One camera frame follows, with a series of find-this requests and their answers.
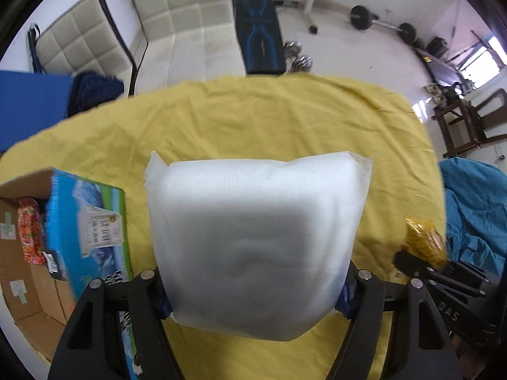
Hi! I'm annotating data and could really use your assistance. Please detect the red floral snack bag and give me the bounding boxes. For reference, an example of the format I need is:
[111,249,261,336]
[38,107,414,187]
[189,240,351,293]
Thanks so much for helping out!
[16,197,46,265]

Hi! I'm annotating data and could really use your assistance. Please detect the blue mat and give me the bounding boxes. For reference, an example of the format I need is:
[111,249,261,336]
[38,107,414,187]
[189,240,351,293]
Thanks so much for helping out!
[0,70,74,152]

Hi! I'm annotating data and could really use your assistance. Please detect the black blue weight bench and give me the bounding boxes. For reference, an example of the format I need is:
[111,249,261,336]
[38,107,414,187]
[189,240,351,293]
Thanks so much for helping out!
[234,0,286,76]

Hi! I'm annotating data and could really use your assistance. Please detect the blue crumpled blanket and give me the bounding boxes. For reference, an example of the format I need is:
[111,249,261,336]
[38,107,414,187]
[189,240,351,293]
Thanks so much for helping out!
[439,157,506,276]

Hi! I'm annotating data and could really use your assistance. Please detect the black barbell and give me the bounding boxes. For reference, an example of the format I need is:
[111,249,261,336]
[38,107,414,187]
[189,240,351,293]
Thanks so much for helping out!
[349,5,418,46]

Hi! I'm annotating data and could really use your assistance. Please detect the dark wooden chair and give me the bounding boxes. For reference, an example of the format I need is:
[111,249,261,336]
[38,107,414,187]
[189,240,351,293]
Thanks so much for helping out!
[432,86,506,159]

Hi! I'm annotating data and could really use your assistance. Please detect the white soft foam pack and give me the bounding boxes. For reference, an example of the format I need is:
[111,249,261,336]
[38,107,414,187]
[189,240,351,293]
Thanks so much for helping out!
[144,152,373,341]

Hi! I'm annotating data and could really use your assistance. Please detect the dark blue knitted cloth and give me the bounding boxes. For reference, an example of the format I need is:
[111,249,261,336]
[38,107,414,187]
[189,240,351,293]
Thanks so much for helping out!
[67,71,125,117]

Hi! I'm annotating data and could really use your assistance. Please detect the white quilted chair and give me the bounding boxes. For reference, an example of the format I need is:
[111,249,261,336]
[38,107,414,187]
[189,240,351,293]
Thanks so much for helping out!
[35,0,138,96]
[132,0,246,94]

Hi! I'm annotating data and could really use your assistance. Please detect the golden yellow snack bag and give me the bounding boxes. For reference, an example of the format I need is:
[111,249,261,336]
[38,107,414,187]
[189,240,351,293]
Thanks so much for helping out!
[403,217,448,269]

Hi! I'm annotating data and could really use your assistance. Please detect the yellow bed sheet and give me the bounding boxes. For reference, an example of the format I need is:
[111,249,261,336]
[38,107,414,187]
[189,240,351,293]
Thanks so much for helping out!
[1,73,446,379]

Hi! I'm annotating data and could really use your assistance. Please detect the chrome dumbbell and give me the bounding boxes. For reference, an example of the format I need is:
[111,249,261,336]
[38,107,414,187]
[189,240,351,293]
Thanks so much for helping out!
[283,40,314,73]

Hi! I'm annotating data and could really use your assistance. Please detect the cardboard milk carton box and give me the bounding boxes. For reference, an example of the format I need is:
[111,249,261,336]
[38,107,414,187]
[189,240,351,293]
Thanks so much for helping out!
[1,168,133,378]

